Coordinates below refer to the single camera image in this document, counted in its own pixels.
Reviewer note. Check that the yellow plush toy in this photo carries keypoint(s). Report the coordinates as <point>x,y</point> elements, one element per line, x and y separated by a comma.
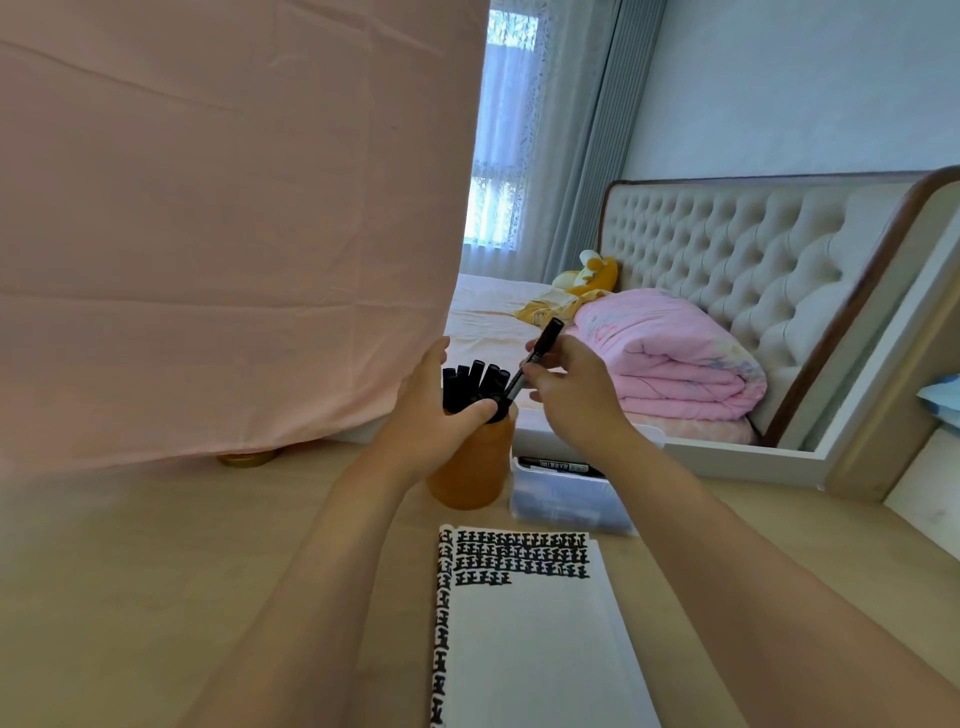
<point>596,274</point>

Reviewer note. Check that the person's right forearm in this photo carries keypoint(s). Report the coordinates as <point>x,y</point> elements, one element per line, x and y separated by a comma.
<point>735,592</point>

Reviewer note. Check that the pink bed sheet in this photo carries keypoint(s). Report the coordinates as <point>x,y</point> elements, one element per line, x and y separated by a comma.
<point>484,319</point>

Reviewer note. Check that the person's right hand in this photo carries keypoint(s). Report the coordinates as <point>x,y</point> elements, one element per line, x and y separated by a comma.
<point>581,401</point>

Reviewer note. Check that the person's left forearm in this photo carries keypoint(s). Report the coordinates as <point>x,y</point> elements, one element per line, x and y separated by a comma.
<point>315,600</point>

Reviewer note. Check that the person's left thumb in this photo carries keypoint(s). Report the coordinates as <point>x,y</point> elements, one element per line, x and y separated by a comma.
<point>474,414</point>

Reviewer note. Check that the tufted beige headboard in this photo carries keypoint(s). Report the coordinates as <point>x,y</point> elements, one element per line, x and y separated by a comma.
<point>765,247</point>

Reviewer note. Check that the orange pen holder cup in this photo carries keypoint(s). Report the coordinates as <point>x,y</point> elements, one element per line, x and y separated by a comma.
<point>476,469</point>

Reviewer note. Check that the yellow patterned cloth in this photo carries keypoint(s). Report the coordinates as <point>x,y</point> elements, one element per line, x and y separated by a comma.
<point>551,304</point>

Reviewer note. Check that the large pink cloth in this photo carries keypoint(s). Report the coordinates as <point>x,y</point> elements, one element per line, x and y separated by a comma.
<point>225,225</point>

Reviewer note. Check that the white notebook with black marks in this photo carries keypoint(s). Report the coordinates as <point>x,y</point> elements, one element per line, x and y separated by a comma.
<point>532,645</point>

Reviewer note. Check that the folded pink quilt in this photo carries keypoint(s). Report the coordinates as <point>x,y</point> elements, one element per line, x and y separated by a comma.
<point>667,352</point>

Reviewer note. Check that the black marker with white label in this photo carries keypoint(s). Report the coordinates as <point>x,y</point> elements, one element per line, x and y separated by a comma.
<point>559,466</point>

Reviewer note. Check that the person's left hand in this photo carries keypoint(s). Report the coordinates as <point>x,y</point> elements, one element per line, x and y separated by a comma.
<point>416,427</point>

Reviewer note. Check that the round gold base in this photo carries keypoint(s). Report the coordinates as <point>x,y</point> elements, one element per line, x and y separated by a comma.
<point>247,457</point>

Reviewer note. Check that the light blue cloth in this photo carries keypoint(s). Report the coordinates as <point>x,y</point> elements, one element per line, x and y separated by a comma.
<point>945,401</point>

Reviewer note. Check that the white sheer curtain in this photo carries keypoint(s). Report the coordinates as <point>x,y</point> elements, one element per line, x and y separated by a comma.
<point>551,150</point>

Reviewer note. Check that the white panel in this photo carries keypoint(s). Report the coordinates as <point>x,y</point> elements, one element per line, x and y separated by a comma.
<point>930,495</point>

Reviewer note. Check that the person's right thumb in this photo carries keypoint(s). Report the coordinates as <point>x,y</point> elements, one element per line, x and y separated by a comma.
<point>538,392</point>

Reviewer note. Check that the grey curtain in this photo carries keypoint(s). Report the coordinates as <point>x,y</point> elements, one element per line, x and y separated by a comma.
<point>607,127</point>

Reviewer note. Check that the clear plastic storage box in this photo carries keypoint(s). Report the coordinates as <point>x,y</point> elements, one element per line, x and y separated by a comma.
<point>566,499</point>

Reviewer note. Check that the black marker pen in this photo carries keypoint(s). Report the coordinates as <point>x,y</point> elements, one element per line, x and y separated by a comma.
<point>547,337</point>

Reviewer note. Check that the bunch of black markers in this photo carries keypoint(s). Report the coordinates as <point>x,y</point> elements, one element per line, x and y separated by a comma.
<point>472,382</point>

